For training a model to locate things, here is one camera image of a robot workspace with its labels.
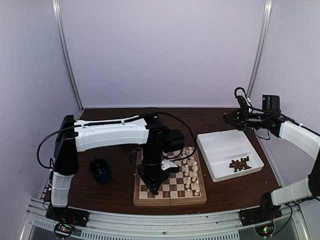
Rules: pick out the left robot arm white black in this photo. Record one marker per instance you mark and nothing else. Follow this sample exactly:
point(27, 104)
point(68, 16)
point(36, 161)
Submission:
point(146, 130)

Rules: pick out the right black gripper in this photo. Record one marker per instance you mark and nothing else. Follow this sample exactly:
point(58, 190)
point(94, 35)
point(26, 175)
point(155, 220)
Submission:
point(243, 121)

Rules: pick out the left aluminium frame post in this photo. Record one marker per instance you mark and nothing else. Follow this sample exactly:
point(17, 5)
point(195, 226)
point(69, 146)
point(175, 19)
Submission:
point(66, 57)

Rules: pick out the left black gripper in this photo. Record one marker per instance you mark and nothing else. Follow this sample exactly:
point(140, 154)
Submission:
point(151, 180)

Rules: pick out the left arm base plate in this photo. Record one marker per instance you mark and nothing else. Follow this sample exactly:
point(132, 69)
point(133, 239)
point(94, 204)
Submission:
point(70, 216)

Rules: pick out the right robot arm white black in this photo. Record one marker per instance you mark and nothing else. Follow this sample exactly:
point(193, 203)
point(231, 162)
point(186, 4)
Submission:
point(298, 139)

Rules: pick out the dark blue mug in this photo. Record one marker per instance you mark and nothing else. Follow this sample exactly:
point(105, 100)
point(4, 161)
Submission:
point(100, 171)

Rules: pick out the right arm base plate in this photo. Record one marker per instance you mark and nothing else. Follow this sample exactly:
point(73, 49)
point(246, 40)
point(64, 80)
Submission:
point(258, 215)

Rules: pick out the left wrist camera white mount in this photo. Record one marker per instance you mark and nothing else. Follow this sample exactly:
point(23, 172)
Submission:
point(167, 164)

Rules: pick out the aluminium frame post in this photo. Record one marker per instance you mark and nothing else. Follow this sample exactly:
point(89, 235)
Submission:
point(66, 57)
point(263, 35)

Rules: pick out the pile of brown chess pieces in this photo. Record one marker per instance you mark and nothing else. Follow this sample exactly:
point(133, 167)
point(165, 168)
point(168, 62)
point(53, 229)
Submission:
point(240, 165)

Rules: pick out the row of white chess pieces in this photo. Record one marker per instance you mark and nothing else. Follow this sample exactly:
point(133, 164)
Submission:
point(190, 175)

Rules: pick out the right aluminium frame post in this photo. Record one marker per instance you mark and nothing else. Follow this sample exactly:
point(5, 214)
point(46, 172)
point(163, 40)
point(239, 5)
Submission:
point(263, 35)

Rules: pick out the wooden chess board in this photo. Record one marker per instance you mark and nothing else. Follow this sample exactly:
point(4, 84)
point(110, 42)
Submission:
point(171, 192)

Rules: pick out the white plastic compartment tray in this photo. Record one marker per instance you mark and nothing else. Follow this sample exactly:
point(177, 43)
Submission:
point(220, 148)

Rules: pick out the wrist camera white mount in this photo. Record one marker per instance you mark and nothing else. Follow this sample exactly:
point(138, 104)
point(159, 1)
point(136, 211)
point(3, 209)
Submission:
point(167, 164)
point(247, 101)

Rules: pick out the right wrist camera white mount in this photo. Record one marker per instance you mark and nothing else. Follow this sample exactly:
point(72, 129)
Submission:
point(247, 101)

